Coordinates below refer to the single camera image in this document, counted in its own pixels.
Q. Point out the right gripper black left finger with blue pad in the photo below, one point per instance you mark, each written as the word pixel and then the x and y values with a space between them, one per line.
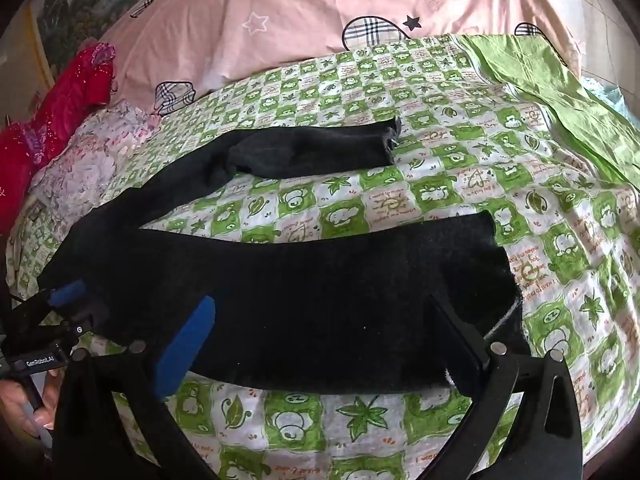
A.
pixel 89 438

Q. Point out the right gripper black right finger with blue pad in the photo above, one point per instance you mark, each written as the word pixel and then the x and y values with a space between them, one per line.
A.
pixel 545 440

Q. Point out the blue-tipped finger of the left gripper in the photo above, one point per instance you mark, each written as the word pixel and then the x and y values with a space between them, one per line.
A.
pixel 67 294

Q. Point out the black pants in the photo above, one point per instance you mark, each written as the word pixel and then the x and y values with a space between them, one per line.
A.
pixel 348 312

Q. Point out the pale floral pillow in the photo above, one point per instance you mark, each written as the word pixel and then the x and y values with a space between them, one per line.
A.
pixel 74 182

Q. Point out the green checkered bed sheet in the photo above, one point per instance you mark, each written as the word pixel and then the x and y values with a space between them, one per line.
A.
pixel 467 143

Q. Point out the red floral quilt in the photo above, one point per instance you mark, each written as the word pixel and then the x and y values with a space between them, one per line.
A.
pixel 26 147

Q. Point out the pink quilt with plaid hearts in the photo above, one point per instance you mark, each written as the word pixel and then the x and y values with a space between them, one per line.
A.
pixel 171 52

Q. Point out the plain green cloth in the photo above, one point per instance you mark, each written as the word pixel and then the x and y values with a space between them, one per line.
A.
pixel 593 129

